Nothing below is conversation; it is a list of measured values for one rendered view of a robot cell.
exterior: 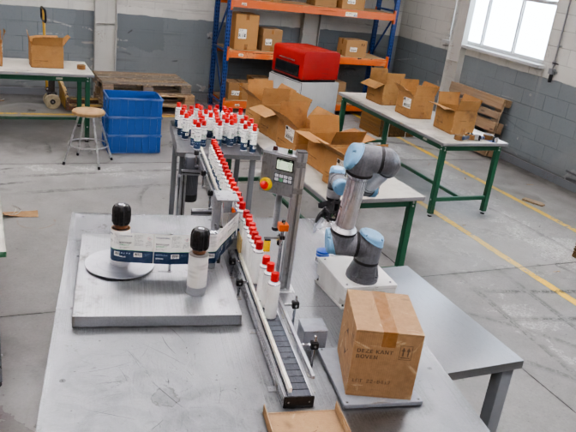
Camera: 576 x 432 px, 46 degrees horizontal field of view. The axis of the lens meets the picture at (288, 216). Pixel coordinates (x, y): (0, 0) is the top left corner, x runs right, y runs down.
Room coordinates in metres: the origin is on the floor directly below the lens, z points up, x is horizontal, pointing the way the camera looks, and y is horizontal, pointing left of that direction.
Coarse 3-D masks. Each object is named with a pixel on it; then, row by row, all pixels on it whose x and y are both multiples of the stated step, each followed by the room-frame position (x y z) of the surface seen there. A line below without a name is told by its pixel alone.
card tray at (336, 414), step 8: (264, 408) 1.87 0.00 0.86; (336, 408) 1.94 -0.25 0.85; (264, 416) 1.86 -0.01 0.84; (272, 416) 1.87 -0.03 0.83; (280, 416) 1.88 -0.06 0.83; (288, 416) 1.88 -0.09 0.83; (296, 416) 1.89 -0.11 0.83; (304, 416) 1.89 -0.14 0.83; (312, 416) 1.90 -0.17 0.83; (320, 416) 1.90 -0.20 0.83; (328, 416) 1.91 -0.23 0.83; (336, 416) 1.92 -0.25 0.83; (344, 416) 1.87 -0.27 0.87; (272, 424) 1.83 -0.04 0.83; (280, 424) 1.83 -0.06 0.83; (288, 424) 1.84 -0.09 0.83; (296, 424) 1.84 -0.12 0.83; (304, 424) 1.85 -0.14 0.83; (312, 424) 1.85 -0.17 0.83; (320, 424) 1.86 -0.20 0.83; (328, 424) 1.87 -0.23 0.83; (336, 424) 1.87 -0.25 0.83; (344, 424) 1.85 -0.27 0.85
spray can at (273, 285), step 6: (276, 276) 2.43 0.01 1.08; (270, 282) 2.43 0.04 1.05; (276, 282) 2.43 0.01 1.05; (270, 288) 2.42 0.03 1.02; (276, 288) 2.42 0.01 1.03; (270, 294) 2.42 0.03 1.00; (276, 294) 2.43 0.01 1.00; (270, 300) 2.42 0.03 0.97; (276, 300) 2.43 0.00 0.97; (270, 306) 2.42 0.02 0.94; (276, 306) 2.43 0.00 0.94; (264, 312) 2.44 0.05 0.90; (270, 312) 2.42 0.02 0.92; (276, 312) 2.44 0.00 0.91; (270, 318) 2.42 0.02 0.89
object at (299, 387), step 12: (240, 264) 2.91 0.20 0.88; (276, 324) 2.40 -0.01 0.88; (276, 336) 2.30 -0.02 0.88; (288, 348) 2.23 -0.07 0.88; (276, 360) 2.14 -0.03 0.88; (288, 360) 2.15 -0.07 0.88; (288, 372) 2.07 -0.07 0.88; (300, 372) 2.08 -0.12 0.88; (300, 384) 2.01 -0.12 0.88; (288, 396) 1.93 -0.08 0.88; (300, 396) 1.94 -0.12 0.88
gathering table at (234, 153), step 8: (176, 136) 5.00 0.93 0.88; (176, 144) 4.64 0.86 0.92; (184, 144) 4.82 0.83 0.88; (208, 144) 4.90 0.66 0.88; (256, 144) 4.95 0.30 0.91; (176, 152) 4.63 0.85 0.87; (184, 152) 4.62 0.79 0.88; (192, 152) 4.65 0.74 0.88; (200, 152) 4.67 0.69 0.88; (208, 152) 4.70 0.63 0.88; (224, 152) 4.75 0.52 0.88; (232, 152) 4.78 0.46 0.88; (240, 152) 4.80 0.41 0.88; (248, 152) 4.83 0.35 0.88; (256, 152) 4.86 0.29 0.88; (176, 160) 5.24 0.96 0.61; (176, 168) 5.24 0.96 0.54; (248, 176) 4.81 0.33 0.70; (248, 184) 4.78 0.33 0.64; (248, 192) 4.78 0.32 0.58; (248, 200) 4.78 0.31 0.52; (176, 208) 4.66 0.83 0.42; (248, 208) 4.78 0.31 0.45
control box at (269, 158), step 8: (264, 152) 2.84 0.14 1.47; (272, 152) 2.83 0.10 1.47; (280, 152) 2.84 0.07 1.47; (264, 160) 2.84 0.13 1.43; (272, 160) 2.82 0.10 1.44; (296, 160) 2.79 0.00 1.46; (264, 168) 2.84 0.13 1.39; (272, 168) 2.82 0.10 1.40; (264, 176) 2.83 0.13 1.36; (272, 176) 2.82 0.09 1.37; (272, 184) 2.82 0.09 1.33; (280, 184) 2.81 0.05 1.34; (288, 184) 2.80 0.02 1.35; (272, 192) 2.82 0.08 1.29; (280, 192) 2.81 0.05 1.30; (288, 192) 2.79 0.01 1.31
